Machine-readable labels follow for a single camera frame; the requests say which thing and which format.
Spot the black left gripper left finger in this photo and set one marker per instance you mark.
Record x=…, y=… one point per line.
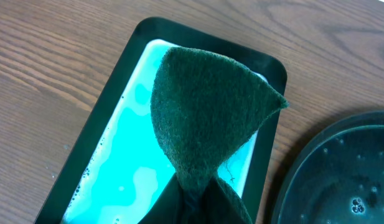
x=169, y=207

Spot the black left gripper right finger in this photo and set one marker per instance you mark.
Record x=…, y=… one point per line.
x=221, y=204

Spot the green yellow scrub sponge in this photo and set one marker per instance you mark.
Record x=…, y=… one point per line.
x=204, y=107

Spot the black rectangular soap tray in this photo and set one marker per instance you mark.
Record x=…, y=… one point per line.
x=116, y=170

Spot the round black serving tray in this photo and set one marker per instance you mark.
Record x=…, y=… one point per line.
x=338, y=177

